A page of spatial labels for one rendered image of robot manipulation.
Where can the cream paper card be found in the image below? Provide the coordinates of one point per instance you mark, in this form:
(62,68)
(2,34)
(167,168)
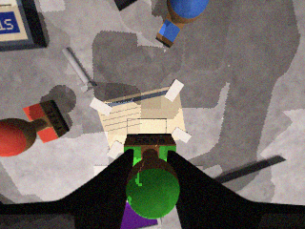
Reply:
(153,112)

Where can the red rubber stamp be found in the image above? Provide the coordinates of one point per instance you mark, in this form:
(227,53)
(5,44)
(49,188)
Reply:
(17,135)

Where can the green and brown rubber stamp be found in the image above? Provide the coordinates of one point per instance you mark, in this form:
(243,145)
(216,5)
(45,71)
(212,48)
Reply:
(152,186)

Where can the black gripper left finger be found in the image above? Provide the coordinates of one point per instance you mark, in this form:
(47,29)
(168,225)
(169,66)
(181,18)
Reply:
(97,204)

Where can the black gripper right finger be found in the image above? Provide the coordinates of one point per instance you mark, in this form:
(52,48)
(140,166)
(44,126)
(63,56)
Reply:
(204,203)

